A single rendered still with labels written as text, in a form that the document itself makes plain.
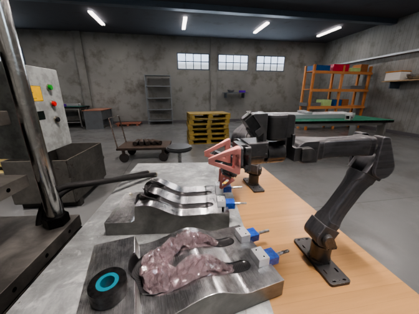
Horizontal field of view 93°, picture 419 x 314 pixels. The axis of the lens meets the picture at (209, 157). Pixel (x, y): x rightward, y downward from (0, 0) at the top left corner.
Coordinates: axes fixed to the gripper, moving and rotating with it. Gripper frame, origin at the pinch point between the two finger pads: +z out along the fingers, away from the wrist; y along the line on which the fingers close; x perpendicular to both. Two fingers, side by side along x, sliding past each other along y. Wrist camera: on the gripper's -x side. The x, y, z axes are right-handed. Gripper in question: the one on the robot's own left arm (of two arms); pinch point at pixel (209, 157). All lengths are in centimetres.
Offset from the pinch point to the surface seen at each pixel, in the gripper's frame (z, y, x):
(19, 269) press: 64, -15, 39
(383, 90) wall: -769, -609, -5
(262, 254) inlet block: -15.1, 2.5, 31.6
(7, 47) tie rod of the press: 61, -37, -32
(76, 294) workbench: 40, 0, 38
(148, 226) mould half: 22.1, -23.4, 34.9
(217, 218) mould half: -5.7, -20.1, 33.3
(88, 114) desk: 345, -818, 52
